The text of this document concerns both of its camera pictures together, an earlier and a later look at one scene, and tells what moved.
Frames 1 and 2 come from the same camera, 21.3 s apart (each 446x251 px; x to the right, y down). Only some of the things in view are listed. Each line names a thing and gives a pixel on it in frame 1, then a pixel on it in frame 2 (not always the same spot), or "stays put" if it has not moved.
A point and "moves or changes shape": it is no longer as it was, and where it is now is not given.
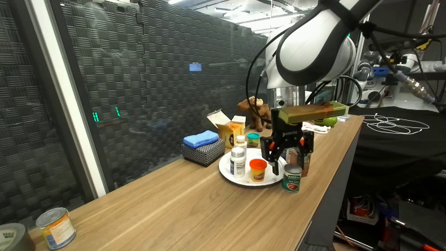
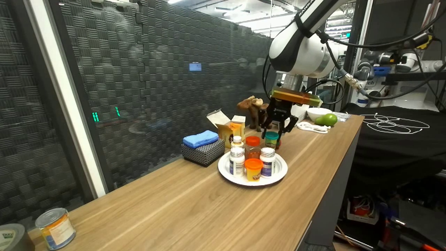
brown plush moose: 260,114 stays put
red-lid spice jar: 292,166 -> 252,146
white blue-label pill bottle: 236,162 stays put
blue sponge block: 200,139 stays put
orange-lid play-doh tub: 257,167 moves or changes shape
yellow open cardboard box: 228,128 stays put
